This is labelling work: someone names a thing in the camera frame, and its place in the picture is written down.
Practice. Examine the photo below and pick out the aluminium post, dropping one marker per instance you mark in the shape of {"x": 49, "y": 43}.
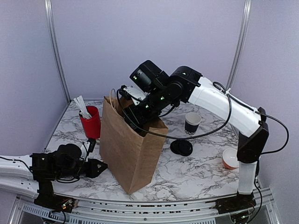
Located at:
{"x": 54, "y": 43}
{"x": 240, "y": 42}

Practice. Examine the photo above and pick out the stack of black lids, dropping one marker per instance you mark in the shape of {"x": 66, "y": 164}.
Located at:
{"x": 181, "y": 147}

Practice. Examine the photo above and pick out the brown paper bag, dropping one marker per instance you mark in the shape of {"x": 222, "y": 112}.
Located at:
{"x": 131, "y": 157}

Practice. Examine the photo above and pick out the right aluminium post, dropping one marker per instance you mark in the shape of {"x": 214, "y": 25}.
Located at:
{"x": 240, "y": 42}

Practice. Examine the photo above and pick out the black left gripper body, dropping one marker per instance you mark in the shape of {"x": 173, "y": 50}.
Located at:
{"x": 65, "y": 172}

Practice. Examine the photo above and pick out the orange white bowl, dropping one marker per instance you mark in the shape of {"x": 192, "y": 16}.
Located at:
{"x": 229, "y": 159}

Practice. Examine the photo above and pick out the white wrapped straw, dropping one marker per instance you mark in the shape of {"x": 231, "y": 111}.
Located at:
{"x": 84, "y": 109}
{"x": 79, "y": 106}

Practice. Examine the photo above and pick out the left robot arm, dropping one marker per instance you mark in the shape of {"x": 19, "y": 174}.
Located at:
{"x": 32, "y": 175}

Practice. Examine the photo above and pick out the red cylindrical holder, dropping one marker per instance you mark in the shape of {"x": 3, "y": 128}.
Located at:
{"x": 92, "y": 126}

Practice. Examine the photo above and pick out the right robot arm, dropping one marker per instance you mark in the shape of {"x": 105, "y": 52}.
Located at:
{"x": 249, "y": 121}

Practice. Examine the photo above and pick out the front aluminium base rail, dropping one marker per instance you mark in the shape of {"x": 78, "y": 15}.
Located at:
{"x": 215, "y": 210}

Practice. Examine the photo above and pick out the left aluminium post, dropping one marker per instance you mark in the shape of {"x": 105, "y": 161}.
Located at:
{"x": 54, "y": 43}

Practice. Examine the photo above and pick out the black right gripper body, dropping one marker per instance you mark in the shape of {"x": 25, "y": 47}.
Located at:
{"x": 157, "y": 101}

